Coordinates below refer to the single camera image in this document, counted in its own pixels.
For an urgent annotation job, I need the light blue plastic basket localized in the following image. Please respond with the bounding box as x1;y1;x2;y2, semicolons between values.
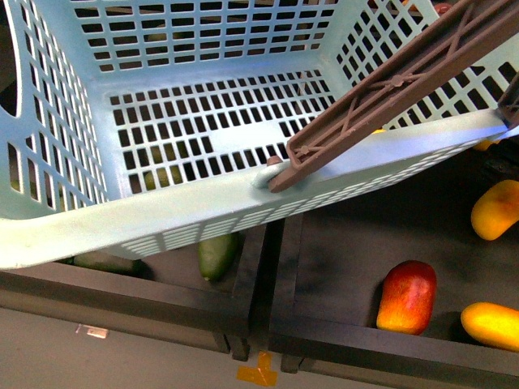
1;1;518;269

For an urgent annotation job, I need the yellow mango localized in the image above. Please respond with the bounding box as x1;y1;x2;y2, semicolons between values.
461;302;518;353
470;180;518;241

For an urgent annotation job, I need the yellow mango upright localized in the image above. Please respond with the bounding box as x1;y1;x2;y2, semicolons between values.
470;180;518;241

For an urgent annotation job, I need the green avocado front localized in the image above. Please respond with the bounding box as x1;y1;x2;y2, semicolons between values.
198;233;239;281

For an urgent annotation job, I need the dark wooden display stand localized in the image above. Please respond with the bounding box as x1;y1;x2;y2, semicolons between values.
1;139;518;388

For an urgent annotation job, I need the orange floor tape marker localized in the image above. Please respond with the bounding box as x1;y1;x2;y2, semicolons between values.
236;351;278;387

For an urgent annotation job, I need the brown basket handle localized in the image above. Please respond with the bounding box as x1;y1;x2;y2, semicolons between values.
268;1;518;193

